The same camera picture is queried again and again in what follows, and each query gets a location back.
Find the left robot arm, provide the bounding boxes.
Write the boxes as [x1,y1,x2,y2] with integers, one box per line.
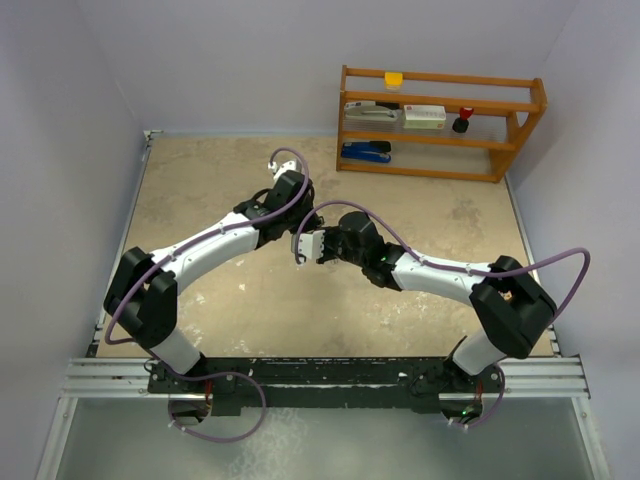
[103,170,315,392]

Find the wooden shelf rack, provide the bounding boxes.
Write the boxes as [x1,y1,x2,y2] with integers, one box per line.
[335,66,548,183]

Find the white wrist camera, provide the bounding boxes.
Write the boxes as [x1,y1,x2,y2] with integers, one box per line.
[291,230,325,265]
[267,159,300,181]

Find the black red bottle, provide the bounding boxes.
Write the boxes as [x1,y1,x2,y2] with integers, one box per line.
[452,107,474,134]

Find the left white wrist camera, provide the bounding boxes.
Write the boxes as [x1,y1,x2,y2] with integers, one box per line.
[267,159,300,181]

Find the yellow cap container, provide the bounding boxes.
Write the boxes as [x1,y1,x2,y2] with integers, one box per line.
[383,72,404,92]

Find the white red box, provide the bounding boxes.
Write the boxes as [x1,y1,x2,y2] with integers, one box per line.
[403,105,447,130]

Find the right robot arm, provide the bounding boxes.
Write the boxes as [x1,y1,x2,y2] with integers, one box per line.
[313,211,556,391]

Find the grey stapler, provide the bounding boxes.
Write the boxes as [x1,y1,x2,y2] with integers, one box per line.
[343,100,400,123]

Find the blue stapler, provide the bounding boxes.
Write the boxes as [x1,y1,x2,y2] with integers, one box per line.
[340,141,392,164]

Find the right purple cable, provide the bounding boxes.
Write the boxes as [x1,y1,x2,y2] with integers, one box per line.
[294,200,592,326]

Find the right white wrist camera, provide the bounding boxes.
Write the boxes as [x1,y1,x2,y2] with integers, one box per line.
[291,230,325,265]

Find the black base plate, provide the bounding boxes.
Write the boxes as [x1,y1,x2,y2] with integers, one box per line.
[145,357,505,421]

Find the purple cable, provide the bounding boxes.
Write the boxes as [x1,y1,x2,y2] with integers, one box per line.
[294,200,592,326]
[103,147,310,346]

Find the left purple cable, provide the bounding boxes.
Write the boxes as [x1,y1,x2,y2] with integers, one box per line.
[103,147,310,346]

